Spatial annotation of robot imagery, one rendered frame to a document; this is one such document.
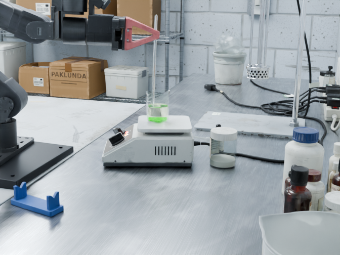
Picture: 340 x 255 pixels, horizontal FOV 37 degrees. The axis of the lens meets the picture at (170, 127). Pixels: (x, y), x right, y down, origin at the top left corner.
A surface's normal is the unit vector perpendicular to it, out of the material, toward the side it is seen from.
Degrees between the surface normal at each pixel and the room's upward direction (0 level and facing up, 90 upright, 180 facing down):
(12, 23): 92
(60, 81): 92
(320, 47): 90
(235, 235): 0
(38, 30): 89
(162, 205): 0
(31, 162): 2
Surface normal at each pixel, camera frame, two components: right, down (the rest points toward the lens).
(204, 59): -0.26, 0.26
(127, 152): 0.04, 0.26
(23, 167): 0.04, -0.97
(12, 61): 0.97, 0.11
